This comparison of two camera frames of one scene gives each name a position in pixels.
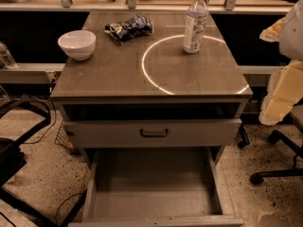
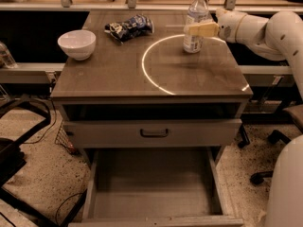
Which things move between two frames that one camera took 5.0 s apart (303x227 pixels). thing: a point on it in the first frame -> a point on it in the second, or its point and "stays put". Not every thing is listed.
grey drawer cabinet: x=151 y=117 stays put
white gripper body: x=292 y=38 -> x=227 y=26
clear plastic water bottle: x=196 y=24 stays put
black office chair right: x=295 y=112 stays put
